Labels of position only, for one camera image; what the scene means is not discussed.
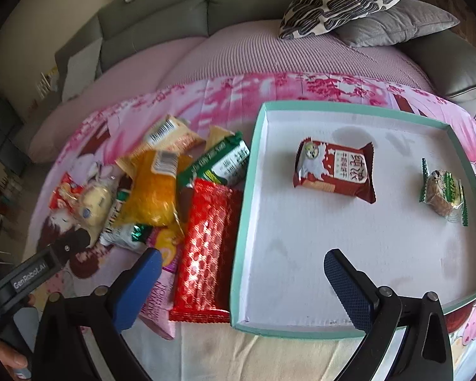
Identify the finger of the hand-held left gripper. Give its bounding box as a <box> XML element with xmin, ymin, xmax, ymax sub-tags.
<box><xmin>48</xmin><ymin>232</ymin><xmax>92</xmax><ymax>266</ymax></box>

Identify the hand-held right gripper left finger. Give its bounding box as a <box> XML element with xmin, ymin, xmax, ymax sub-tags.
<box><xmin>31</xmin><ymin>247</ymin><xmax>163</xmax><ymax>381</ymax></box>

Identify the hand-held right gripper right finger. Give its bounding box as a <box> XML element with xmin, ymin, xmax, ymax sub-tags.
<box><xmin>324</xmin><ymin>248</ymin><xmax>455</xmax><ymax>381</ymax></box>

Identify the red snack packet with window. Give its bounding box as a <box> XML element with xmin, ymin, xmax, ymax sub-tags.
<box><xmin>49</xmin><ymin>172</ymin><xmax>84</xmax><ymax>211</ymax></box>

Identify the person's left hand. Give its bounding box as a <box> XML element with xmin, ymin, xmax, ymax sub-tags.
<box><xmin>0</xmin><ymin>339</ymin><xmax>33</xmax><ymax>381</ymax></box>

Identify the pink snack packet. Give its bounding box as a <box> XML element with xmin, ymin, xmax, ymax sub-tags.
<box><xmin>138</xmin><ymin>225</ymin><xmax>186</xmax><ymax>341</ymax></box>

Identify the clear packet with round bun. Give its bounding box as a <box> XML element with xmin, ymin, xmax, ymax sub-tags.
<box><xmin>73</xmin><ymin>175</ymin><xmax>122</xmax><ymax>233</ymax></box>

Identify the green and white snack packet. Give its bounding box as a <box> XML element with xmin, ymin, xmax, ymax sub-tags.
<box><xmin>99</xmin><ymin>190</ymin><xmax>153</xmax><ymax>252</ymax></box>

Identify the red lattice snack packet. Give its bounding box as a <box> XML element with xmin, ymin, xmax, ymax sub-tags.
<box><xmin>169</xmin><ymin>178</ymin><xmax>244</xmax><ymax>323</ymax></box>

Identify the yellow snack packet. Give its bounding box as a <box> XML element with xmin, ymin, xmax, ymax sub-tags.
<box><xmin>115</xmin><ymin>150</ymin><xmax>193</xmax><ymax>227</ymax></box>

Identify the brown biscuit packet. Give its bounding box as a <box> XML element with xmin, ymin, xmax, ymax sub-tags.
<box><xmin>293</xmin><ymin>137</ymin><xmax>377</xmax><ymax>205</ymax></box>

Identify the small green wrapped snack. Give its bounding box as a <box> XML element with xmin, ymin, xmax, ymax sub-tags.
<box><xmin>418</xmin><ymin>158</ymin><xmax>471</xmax><ymax>228</ymax></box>

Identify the dark blue cabinet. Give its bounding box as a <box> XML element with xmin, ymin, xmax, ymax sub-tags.
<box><xmin>0</xmin><ymin>87</ymin><xmax>32</xmax><ymax>175</ymax></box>

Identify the dark green snack packet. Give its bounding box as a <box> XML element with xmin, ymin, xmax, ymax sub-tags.
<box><xmin>177</xmin><ymin>131</ymin><xmax>250</xmax><ymax>187</ymax></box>

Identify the beige barcode snack packet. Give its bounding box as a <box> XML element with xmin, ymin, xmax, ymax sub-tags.
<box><xmin>143</xmin><ymin>115</ymin><xmax>207</xmax><ymax>153</ymax></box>

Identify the tan snack packet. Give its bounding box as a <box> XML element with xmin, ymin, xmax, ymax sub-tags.
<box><xmin>204</xmin><ymin>125</ymin><xmax>236</xmax><ymax>151</ymax></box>

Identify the white cushion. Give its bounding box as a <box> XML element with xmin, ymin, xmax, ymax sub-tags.
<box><xmin>61</xmin><ymin>42</ymin><xmax>102</xmax><ymax>102</ymax></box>

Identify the printed cartoon blanket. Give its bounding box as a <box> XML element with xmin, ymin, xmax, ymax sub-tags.
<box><xmin>22</xmin><ymin>72</ymin><xmax>476</xmax><ymax>381</ymax></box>

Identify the pink ribbed sofa cover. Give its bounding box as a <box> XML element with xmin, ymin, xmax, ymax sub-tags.
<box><xmin>26</xmin><ymin>20</ymin><xmax>437</xmax><ymax>163</ymax></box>

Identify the grey pillow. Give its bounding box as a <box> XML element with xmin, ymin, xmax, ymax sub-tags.
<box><xmin>335</xmin><ymin>0</ymin><xmax>461</xmax><ymax>48</ymax></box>

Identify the black and white patterned pillow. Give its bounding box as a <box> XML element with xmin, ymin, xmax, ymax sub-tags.
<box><xmin>278</xmin><ymin>0</ymin><xmax>411</xmax><ymax>40</ymax></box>

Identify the grey sofa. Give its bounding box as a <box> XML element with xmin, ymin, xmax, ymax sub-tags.
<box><xmin>53</xmin><ymin>0</ymin><xmax>476</xmax><ymax>122</ymax></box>

